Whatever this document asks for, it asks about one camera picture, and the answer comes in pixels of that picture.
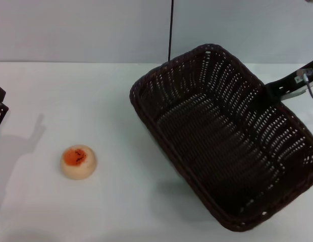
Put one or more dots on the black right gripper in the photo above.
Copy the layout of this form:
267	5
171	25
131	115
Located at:
311	64

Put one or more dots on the dark brown woven basket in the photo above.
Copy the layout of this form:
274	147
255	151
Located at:
222	151

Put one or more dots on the bun with orange top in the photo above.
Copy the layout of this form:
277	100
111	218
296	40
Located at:
78	164

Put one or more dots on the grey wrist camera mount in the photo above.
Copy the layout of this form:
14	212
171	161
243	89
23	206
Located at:
292	94

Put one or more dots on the black vertical wall strip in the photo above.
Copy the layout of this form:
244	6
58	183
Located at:
170	27

